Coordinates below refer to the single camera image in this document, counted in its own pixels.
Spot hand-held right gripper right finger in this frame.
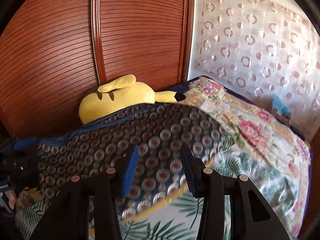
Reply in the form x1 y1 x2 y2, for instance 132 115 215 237
181 144 292 240

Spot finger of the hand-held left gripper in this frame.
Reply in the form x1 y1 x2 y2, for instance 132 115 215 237
14 137 38 151

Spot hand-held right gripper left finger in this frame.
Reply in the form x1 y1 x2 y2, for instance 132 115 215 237
29 144 140 240

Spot navy patterned pajama shirt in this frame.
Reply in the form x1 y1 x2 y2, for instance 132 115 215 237
14 104 235 220

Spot person's left hand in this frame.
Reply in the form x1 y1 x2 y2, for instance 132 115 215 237
0 189 18 213

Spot leaf print bed sheet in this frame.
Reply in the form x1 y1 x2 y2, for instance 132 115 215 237
15 152 300 240

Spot floral blanket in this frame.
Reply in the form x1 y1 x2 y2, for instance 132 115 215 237
167 76 313 238

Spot yellow plush toy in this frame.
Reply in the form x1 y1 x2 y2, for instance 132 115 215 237
77 74 187 125

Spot blue toy on bed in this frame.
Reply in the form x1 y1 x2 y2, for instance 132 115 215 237
271 95 292 117

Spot wooden louvered wardrobe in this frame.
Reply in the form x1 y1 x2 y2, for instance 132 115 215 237
0 0 195 140

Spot circle patterned sheer curtain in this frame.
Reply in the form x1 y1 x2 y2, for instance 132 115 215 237
194 0 320 130

